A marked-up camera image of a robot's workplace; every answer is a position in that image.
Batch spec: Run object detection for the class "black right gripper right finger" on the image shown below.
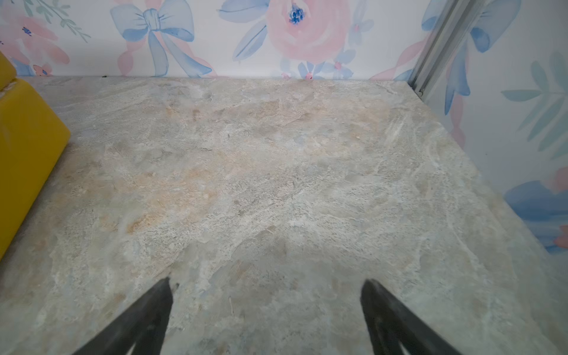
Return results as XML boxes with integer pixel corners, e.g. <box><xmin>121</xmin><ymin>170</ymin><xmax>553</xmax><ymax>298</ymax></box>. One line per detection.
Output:
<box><xmin>360</xmin><ymin>279</ymin><xmax>459</xmax><ymax>355</ymax></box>

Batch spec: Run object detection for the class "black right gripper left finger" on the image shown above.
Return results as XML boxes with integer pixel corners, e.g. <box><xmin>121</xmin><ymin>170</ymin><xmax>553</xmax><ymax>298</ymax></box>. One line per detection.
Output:
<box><xmin>75</xmin><ymin>277</ymin><xmax>173</xmax><ymax>354</ymax></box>

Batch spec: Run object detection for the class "yellow plastic drawer cabinet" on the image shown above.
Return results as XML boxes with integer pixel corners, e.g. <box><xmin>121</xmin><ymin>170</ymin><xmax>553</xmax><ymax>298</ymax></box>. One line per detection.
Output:
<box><xmin>0</xmin><ymin>56</ymin><xmax>70</xmax><ymax>255</ymax></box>

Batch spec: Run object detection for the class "aluminium corner frame post right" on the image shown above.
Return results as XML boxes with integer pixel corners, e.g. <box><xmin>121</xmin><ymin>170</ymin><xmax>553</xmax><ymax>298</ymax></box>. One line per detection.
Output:
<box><xmin>408</xmin><ymin>0</ymin><xmax>485</xmax><ymax>101</ymax></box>

